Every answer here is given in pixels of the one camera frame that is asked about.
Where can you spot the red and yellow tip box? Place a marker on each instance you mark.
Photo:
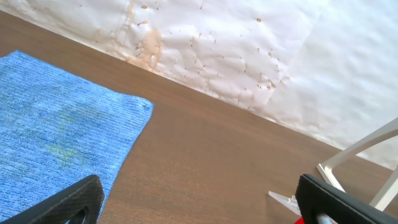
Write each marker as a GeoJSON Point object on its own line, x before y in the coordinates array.
{"type": "Point", "coordinates": [289, 202]}

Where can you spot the blue cloth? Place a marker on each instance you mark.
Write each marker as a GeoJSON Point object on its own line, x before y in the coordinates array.
{"type": "Point", "coordinates": [46, 124]}

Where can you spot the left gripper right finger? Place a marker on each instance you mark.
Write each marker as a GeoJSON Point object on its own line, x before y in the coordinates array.
{"type": "Point", "coordinates": [335, 202]}

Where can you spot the white and blue stand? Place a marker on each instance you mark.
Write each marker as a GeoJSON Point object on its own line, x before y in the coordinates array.
{"type": "Point", "coordinates": [357, 149]}

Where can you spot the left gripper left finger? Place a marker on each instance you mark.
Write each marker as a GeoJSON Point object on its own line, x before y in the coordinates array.
{"type": "Point", "coordinates": [71, 194]}

